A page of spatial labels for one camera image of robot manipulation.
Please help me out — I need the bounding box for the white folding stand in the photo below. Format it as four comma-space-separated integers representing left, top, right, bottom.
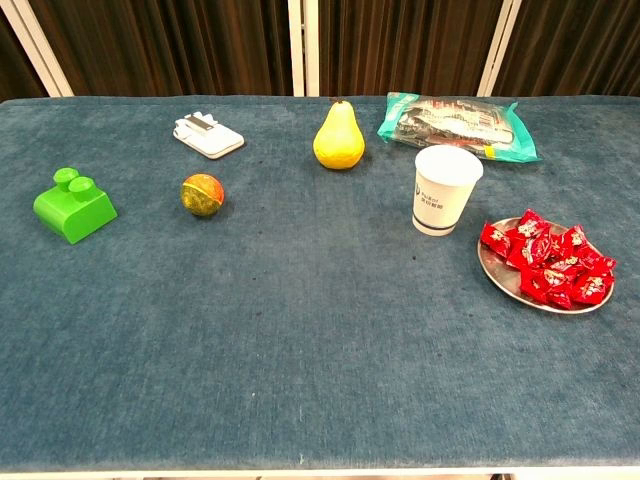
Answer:
172, 112, 246, 161

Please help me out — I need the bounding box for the white paper cup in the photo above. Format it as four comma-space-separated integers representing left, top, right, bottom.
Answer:
412, 144, 485, 237

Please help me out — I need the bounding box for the yellow pear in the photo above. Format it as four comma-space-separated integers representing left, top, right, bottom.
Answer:
312, 98, 367, 171

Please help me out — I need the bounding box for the green building block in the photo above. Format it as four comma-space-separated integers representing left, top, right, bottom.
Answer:
32, 167, 119, 246

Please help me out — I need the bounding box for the red candy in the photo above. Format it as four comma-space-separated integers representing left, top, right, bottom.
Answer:
480, 222, 512, 259
559, 224, 589, 256
545, 287, 574, 310
569, 273, 615, 305
519, 269, 551, 304
542, 255, 584, 284
507, 234, 554, 271
579, 245, 617, 274
515, 208, 551, 240

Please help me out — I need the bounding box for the red green ball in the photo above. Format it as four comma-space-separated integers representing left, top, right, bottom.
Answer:
179, 173, 226, 218

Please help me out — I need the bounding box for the dark brown curtain panel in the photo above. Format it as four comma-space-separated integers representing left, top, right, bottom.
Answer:
27, 0, 294, 97
0, 9, 49, 101
492, 0, 640, 97
318, 0, 506, 97

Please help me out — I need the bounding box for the silver metal plate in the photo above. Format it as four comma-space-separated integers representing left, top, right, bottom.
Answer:
477, 216, 615, 315

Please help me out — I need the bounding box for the blue table cloth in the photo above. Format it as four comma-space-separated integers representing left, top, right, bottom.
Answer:
0, 94, 640, 474

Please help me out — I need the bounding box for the teal snack bag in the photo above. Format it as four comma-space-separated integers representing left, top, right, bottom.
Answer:
376, 91, 543, 164

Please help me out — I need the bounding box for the white frame post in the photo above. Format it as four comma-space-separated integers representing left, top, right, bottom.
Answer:
476, 0, 524, 98
287, 0, 306, 98
0, 0, 76, 99
304, 0, 321, 98

